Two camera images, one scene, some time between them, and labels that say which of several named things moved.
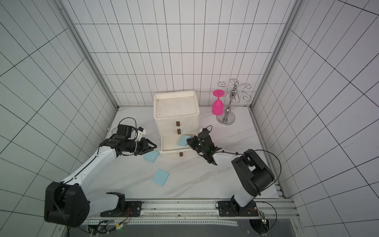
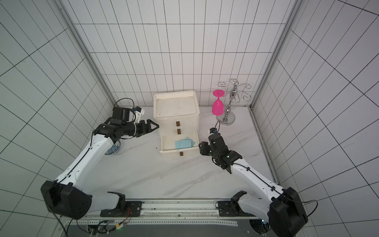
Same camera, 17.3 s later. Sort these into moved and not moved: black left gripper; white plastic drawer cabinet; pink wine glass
Moved: black left gripper
Not moved: white plastic drawer cabinet; pink wine glass
